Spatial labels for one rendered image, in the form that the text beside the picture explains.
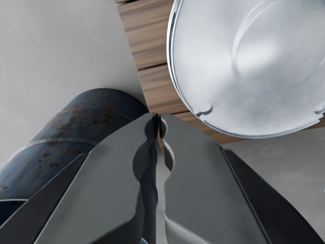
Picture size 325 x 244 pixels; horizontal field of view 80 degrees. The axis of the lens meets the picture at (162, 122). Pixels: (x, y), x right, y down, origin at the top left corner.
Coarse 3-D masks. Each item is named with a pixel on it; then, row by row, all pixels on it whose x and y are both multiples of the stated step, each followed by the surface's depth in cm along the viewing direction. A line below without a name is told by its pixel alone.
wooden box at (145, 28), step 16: (128, 0) 29; (144, 0) 27; (160, 0) 27; (128, 16) 28; (144, 16) 28; (160, 16) 28; (128, 32) 29; (144, 32) 29; (160, 32) 29; (144, 48) 30; (160, 48) 30; (144, 64) 32; (160, 64) 32; (144, 80) 33; (160, 80) 33; (160, 96) 35; (176, 96) 35; (160, 112) 36; (176, 112) 36; (208, 128) 38; (304, 128) 38; (160, 144) 40
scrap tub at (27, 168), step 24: (96, 96) 65; (120, 96) 68; (72, 120) 51; (96, 120) 52; (120, 120) 56; (48, 144) 42; (72, 144) 42; (96, 144) 44; (24, 168) 36; (48, 168) 36; (0, 192) 32; (24, 192) 31; (144, 192) 44; (0, 216) 51; (144, 240) 36
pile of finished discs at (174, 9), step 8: (176, 0) 24; (176, 8) 24; (168, 24) 28; (168, 32) 26; (168, 40) 26; (168, 48) 26; (168, 56) 27; (168, 64) 28; (176, 88) 29; (208, 104) 31; (320, 104) 31; (200, 112) 32; (208, 112) 32
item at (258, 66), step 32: (192, 0) 23; (224, 0) 23; (256, 0) 23; (288, 0) 22; (320, 0) 22; (192, 32) 25; (224, 32) 25; (256, 32) 24; (288, 32) 24; (320, 32) 24; (192, 64) 27; (224, 64) 27; (256, 64) 26; (288, 64) 26; (320, 64) 26; (192, 96) 30; (224, 96) 30; (256, 96) 30; (288, 96) 30; (320, 96) 29; (224, 128) 33; (256, 128) 33; (288, 128) 33
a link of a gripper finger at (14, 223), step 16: (80, 160) 8; (64, 176) 7; (48, 192) 7; (64, 192) 7; (32, 208) 6; (48, 208) 6; (16, 224) 6; (32, 224) 6; (0, 240) 5; (16, 240) 5; (32, 240) 5
